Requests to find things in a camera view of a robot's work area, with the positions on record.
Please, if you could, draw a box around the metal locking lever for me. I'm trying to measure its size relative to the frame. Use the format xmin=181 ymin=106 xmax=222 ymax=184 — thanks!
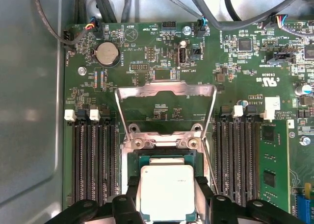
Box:
xmin=203 ymin=138 xmax=219 ymax=194

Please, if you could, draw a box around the green RAM stick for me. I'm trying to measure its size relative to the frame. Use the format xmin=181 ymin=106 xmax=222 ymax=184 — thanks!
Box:
xmin=259 ymin=120 xmax=290 ymax=210

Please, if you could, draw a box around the black fan connector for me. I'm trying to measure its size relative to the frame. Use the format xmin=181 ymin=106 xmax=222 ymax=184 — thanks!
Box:
xmin=196 ymin=17 xmax=210 ymax=38
xmin=84 ymin=17 xmax=104 ymax=38

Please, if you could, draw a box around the white board connector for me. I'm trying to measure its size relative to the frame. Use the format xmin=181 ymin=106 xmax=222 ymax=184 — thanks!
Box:
xmin=264 ymin=96 xmax=281 ymax=112

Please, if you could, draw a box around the thick grey cable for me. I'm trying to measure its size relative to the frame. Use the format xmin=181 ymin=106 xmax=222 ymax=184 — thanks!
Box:
xmin=185 ymin=0 xmax=314 ymax=32

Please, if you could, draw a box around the black PC case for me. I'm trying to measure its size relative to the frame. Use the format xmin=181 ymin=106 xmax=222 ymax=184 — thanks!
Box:
xmin=0 ymin=0 xmax=314 ymax=224

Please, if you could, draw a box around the green motherboard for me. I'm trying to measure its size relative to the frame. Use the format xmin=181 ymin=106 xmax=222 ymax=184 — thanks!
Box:
xmin=62 ymin=20 xmax=314 ymax=224

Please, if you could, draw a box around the black RAM slot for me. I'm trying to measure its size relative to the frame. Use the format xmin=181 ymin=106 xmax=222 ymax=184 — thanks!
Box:
xmin=77 ymin=108 xmax=97 ymax=206
xmin=215 ymin=105 xmax=232 ymax=198
xmin=89 ymin=108 xmax=107 ymax=205
xmin=63 ymin=109 xmax=85 ymax=206
xmin=100 ymin=108 xmax=119 ymax=202
xmin=238 ymin=105 xmax=258 ymax=202
xmin=227 ymin=105 xmax=244 ymax=200
xmin=250 ymin=110 xmax=275 ymax=207

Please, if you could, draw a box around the round coin battery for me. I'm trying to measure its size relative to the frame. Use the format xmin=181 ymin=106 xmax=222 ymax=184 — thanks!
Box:
xmin=94 ymin=42 xmax=120 ymax=67

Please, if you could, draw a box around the silver CPU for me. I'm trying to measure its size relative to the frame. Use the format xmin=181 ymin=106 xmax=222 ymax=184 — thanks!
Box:
xmin=137 ymin=154 xmax=197 ymax=223

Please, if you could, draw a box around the CPU socket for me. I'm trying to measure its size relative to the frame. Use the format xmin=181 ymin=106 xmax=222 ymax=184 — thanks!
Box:
xmin=120 ymin=122 xmax=214 ymax=224

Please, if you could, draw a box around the thin black fan cable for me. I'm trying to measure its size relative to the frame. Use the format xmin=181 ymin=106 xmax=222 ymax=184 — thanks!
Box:
xmin=31 ymin=0 xmax=99 ymax=47

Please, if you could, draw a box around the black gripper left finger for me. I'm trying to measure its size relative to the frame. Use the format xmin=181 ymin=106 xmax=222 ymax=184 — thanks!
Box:
xmin=45 ymin=175 xmax=146 ymax=224

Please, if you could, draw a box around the silver internal USB port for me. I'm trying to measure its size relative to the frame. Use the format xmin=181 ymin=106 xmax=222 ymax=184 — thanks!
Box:
xmin=178 ymin=46 xmax=189 ymax=64

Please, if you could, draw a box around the metal socket cover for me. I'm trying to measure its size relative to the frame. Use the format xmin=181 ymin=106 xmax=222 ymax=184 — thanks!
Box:
xmin=114 ymin=80 xmax=218 ymax=149

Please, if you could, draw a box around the black board connector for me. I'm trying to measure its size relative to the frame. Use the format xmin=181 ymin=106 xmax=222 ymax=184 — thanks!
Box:
xmin=266 ymin=51 xmax=296 ymax=64

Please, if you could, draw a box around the blue expansion slot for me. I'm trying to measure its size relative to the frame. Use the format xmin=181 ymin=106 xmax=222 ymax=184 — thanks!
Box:
xmin=295 ymin=182 xmax=314 ymax=224

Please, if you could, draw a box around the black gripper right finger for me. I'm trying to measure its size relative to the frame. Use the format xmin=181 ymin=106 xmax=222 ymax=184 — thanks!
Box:
xmin=190 ymin=176 xmax=305 ymax=224

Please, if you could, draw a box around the black cable bundle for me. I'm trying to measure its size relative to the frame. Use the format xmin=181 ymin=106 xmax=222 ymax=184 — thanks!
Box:
xmin=91 ymin=0 xmax=119 ymax=24

